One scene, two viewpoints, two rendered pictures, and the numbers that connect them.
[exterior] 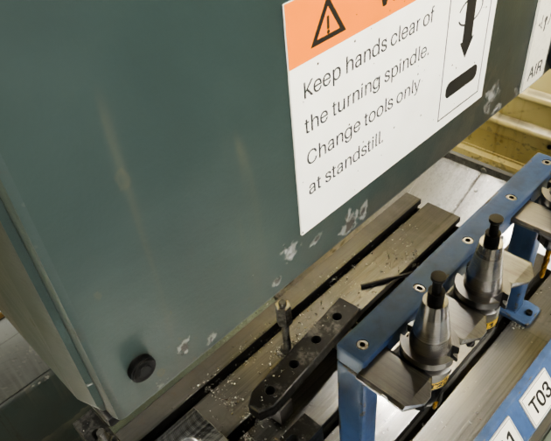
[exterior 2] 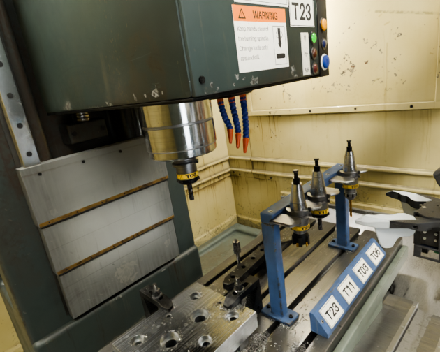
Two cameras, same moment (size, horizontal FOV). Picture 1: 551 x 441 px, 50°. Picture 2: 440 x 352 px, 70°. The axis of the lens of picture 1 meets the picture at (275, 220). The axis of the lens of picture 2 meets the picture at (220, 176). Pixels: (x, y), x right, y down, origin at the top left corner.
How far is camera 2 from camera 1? 0.41 m
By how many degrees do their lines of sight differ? 24
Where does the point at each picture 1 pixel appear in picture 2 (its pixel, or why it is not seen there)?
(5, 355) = (104, 274)
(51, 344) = (181, 66)
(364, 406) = (275, 244)
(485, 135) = not seen: hidden behind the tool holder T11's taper
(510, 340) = (346, 257)
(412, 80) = (265, 45)
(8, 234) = (179, 26)
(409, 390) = (292, 221)
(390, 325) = (281, 205)
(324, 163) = (244, 53)
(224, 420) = not seen: hidden behind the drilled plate
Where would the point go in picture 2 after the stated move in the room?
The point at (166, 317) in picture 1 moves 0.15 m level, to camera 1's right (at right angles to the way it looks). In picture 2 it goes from (207, 70) to (303, 56)
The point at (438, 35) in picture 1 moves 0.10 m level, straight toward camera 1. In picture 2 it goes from (270, 35) to (266, 29)
